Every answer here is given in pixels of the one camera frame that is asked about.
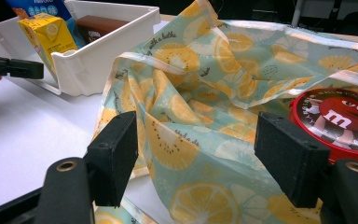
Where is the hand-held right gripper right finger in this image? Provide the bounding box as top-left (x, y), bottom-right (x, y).
top-left (254, 111), bottom-right (332, 209)

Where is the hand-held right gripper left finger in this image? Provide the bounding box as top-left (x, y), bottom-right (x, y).
top-left (83, 110), bottom-right (139, 208)

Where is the yellow drink carton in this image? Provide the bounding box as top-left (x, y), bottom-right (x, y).
top-left (17, 12), bottom-right (78, 82)

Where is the red round candy tin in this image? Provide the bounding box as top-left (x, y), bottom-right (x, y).
top-left (288, 88), bottom-right (358, 167)

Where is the blue snack pouch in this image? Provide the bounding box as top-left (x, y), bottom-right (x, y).
top-left (5, 0), bottom-right (87, 49)

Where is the white plastic storage box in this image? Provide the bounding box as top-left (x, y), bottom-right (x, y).
top-left (0, 0), bottom-right (161, 97)

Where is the brown rectangular box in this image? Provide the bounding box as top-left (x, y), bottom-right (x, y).
top-left (75, 14), bottom-right (130, 45)

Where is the lemon print cloth bag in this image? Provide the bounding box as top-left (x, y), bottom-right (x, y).
top-left (92, 0), bottom-right (358, 224)

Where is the white desk leg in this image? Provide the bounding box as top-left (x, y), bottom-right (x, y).
top-left (291, 0), bottom-right (306, 28)

